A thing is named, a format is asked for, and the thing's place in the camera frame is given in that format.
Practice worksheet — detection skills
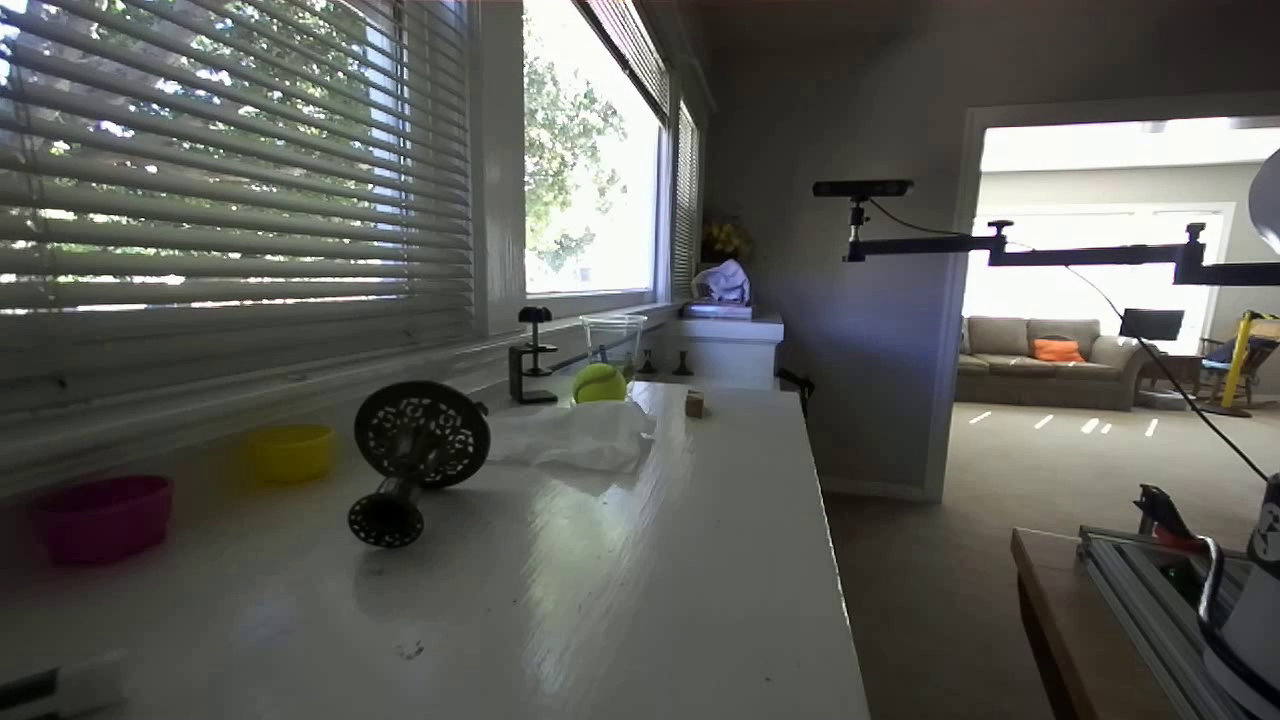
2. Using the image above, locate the wooden side table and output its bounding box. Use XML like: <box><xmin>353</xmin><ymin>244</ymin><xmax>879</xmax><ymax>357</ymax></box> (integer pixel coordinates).
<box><xmin>1007</xmin><ymin>526</ymin><xmax>1183</xmax><ymax>720</ymax></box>

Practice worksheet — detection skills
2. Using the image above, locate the yellow leaning frame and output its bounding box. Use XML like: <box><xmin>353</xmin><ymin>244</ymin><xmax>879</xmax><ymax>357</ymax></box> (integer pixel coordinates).
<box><xmin>1217</xmin><ymin>305</ymin><xmax>1280</xmax><ymax>421</ymax></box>

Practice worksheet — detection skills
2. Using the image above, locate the yellow flower bunch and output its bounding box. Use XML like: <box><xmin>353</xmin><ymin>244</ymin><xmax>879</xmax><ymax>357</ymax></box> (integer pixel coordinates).
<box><xmin>701</xmin><ymin>218</ymin><xmax>752</xmax><ymax>270</ymax></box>

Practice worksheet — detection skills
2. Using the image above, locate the yellow green tennis ball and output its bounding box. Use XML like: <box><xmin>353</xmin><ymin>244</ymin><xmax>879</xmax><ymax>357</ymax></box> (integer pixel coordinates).
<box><xmin>568</xmin><ymin>362</ymin><xmax>631</xmax><ymax>409</ymax></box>

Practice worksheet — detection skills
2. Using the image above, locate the black music stand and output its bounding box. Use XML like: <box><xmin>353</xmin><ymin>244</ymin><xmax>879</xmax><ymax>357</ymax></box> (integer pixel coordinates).
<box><xmin>1115</xmin><ymin>305</ymin><xmax>1189</xmax><ymax>343</ymax></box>

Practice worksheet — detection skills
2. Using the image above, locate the black articulated camera mount arm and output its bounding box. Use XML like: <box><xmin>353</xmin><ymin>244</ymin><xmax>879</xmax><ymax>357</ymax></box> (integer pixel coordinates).
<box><xmin>844</xmin><ymin>198</ymin><xmax>1280</xmax><ymax>289</ymax></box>

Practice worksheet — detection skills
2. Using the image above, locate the pink plastic bowl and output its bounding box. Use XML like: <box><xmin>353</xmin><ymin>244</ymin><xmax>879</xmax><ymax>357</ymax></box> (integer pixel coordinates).
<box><xmin>28</xmin><ymin>473</ymin><xmax>174</xmax><ymax>569</ymax></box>

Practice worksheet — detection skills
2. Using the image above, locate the orange cushion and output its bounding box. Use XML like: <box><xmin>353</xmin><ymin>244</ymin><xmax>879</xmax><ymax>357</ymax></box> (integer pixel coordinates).
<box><xmin>1026</xmin><ymin>331</ymin><xmax>1089</xmax><ymax>368</ymax></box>

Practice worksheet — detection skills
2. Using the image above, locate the narrow white framed window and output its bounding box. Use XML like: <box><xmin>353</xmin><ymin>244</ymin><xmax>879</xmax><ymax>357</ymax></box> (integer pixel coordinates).
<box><xmin>670</xmin><ymin>98</ymin><xmax>707</xmax><ymax>291</ymax></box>

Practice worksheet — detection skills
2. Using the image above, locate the clear plastic cup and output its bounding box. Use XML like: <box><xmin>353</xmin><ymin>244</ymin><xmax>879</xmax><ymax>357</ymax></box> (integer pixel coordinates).
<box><xmin>584</xmin><ymin>308</ymin><xmax>654</xmax><ymax>382</ymax></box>

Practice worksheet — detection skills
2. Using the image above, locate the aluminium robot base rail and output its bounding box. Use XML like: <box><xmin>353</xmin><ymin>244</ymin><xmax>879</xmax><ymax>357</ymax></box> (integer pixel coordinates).
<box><xmin>1077</xmin><ymin>520</ymin><xmax>1280</xmax><ymax>720</ymax></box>

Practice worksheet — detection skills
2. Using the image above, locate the yellow plastic bowl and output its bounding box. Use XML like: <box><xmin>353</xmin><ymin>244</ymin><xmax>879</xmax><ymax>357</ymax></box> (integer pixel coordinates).
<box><xmin>240</xmin><ymin>421</ymin><xmax>340</xmax><ymax>487</ymax></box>

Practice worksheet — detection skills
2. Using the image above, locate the thin black camera cable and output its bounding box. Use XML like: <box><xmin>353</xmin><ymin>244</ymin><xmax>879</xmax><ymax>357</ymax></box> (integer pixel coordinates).
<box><xmin>1061</xmin><ymin>262</ymin><xmax>1280</xmax><ymax>487</ymax></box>

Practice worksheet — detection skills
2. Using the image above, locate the crumpled white cloth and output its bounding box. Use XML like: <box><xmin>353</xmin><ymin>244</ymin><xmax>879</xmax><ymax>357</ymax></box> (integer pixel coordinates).
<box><xmin>489</xmin><ymin>392</ymin><xmax>661</xmax><ymax>499</ymax></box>

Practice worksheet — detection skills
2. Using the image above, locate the black stereo camera bar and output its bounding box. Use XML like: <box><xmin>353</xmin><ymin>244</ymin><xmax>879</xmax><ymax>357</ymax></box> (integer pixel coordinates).
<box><xmin>808</xmin><ymin>178</ymin><xmax>920</xmax><ymax>204</ymax></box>

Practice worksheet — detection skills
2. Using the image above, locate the far room bright window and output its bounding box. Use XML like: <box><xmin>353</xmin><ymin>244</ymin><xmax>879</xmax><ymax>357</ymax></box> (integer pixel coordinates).
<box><xmin>963</xmin><ymin>198</ymin><xmax>1239</xmax><ymax>342</ymax></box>

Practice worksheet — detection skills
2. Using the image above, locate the red and black clamp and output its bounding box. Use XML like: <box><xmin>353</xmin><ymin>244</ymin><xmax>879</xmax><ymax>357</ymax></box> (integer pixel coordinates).
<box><xmin>1127</xmin><ymin>481</ymin><xmax>1222</xmax><ymax>569</ymax></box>

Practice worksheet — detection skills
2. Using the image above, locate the white storage box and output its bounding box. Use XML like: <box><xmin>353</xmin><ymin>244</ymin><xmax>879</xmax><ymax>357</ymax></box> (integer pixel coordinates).
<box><xmin>670</xmin><ymin>312</ymin><xmax>786</xmax><ymax>392</ymax></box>

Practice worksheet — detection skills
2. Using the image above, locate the beige sofa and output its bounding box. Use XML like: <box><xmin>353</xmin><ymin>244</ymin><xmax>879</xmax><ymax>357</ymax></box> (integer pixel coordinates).
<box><xmin>951</xmin><ymin>312</ymin><xmax>1146</xmax><ymax>413</ymax></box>

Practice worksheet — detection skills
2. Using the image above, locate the white framed glass window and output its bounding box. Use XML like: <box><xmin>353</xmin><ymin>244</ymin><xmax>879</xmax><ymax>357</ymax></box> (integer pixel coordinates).
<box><xmin>0</xmin><ymin>0</ymin><xmax>492</xmax><ymax>404</ymax></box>
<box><xmin>514</xmin><ymin>0</ymin><xmax>678</xmax><ymax>308</ymax></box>

